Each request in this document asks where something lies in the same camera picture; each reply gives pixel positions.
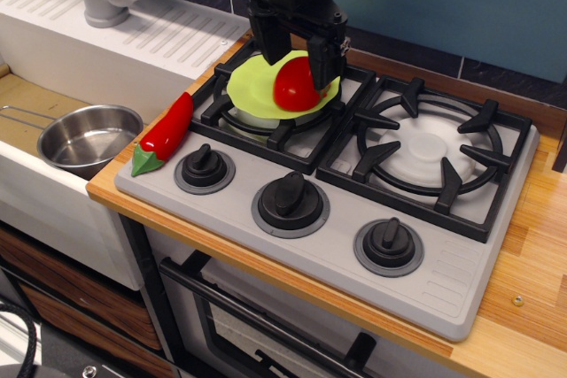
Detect black left stove knob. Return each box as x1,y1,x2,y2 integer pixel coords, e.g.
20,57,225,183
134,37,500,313
175,143,236,196

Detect black stove knob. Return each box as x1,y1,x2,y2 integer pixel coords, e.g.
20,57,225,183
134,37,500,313
175,143,236,196
252,171,330,239
353,217,424,278

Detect toy oven door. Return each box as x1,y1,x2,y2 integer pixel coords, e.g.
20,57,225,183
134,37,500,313
159,251,454,377

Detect black left burner grate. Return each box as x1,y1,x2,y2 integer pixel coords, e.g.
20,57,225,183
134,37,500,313
190,39,377,174

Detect light green plastic plate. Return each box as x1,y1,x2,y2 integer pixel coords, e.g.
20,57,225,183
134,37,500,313
227,50,340,120

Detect grey toy stove top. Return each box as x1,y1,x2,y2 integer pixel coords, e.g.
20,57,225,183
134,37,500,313
115,41,540,341

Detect black burner grate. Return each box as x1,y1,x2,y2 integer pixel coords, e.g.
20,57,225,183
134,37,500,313
316,77,540,243
190,39,377,174

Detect red toy chili pepper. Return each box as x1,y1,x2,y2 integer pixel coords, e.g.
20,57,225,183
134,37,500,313
131,92,193,177

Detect small steel pot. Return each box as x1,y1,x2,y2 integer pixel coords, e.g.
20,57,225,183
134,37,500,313
1,104,144,181

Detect black braided cable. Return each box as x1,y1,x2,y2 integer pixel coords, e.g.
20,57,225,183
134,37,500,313
0,302,43,378

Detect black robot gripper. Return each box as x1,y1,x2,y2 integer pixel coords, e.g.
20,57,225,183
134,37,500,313
249,0,348,89

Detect wooden drawer fronts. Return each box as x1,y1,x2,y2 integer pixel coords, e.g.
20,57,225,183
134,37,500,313
1,223,175,377

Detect black middle stove knob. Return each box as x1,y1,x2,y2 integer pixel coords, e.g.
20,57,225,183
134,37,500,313
252,171,330,239

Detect black right burner grate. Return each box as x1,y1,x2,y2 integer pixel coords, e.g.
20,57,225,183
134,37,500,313
316,77,540,243

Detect red toy tomato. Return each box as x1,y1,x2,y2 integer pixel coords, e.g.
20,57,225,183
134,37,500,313
273,57,322,112

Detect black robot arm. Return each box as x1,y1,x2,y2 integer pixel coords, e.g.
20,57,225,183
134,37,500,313
248,0,350,90

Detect white toy sink unit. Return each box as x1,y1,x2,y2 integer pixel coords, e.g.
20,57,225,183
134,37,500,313
1,0,249,290

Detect black right stove knob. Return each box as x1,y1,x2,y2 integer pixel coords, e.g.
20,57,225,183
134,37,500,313
353,217,424,278

